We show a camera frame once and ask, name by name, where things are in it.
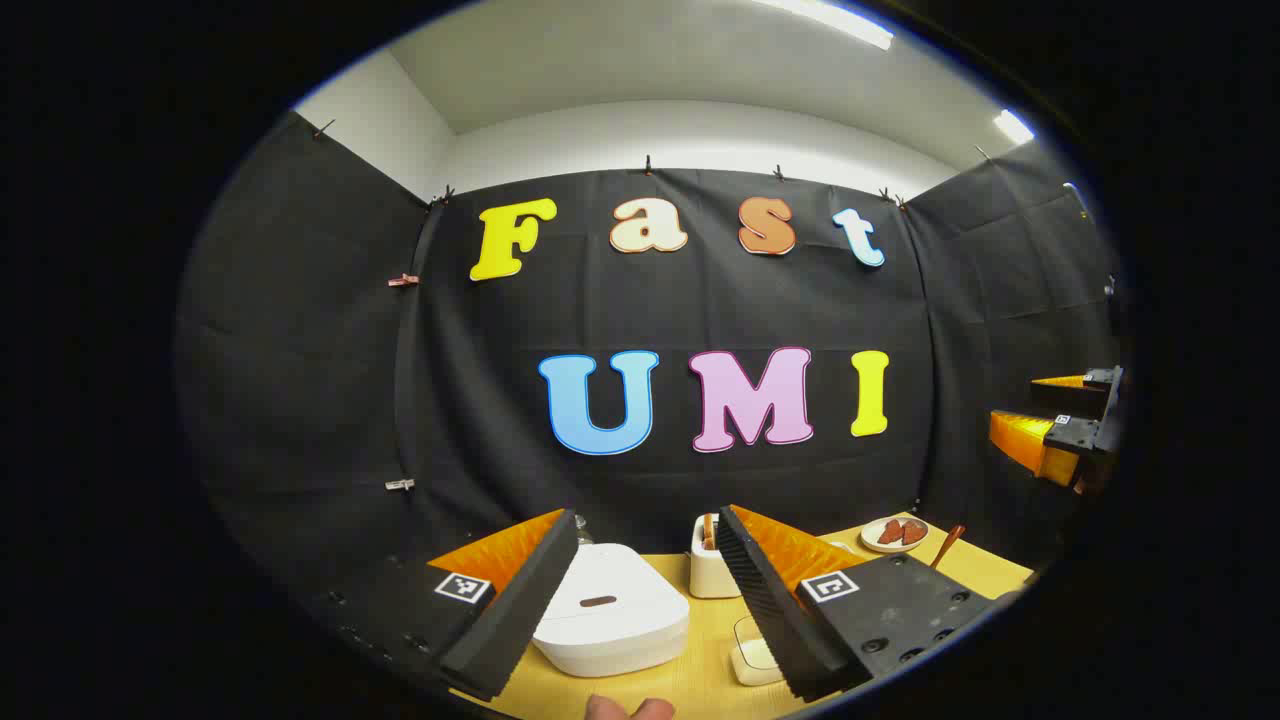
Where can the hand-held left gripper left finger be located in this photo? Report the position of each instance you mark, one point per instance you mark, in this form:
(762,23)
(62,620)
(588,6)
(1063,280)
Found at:
(520,600)

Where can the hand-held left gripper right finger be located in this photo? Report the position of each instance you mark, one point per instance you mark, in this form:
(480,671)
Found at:
(770,610)

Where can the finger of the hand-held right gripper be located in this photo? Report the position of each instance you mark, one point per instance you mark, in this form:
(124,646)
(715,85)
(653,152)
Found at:
(1070,432)
(1075,398)

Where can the white chopstick holder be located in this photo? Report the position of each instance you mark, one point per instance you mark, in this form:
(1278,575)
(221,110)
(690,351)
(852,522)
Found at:
(708,575)

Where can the white rice cooker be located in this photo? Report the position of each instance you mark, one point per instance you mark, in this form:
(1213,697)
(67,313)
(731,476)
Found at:
(620,620)

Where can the brown wooden spoon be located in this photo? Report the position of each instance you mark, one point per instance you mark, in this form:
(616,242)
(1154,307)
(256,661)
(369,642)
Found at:
(948,545)

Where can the small white plate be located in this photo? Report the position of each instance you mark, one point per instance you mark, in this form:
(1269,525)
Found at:
(872,545)

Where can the reddish brown food piece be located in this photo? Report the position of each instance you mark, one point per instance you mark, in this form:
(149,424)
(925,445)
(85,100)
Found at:
(890,531)
(914,531)

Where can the ceiling light strip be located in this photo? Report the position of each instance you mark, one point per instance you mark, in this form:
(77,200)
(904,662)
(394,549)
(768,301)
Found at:
(1013,127)

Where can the black backdrop cloth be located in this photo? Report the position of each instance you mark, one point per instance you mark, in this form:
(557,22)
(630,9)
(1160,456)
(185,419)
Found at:
(700,320)

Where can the pink cloth clip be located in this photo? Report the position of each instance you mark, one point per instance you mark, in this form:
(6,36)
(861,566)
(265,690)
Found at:
(403,281)

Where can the row of black cloth clips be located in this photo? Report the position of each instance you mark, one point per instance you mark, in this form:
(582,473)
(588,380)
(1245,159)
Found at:
(648,164)

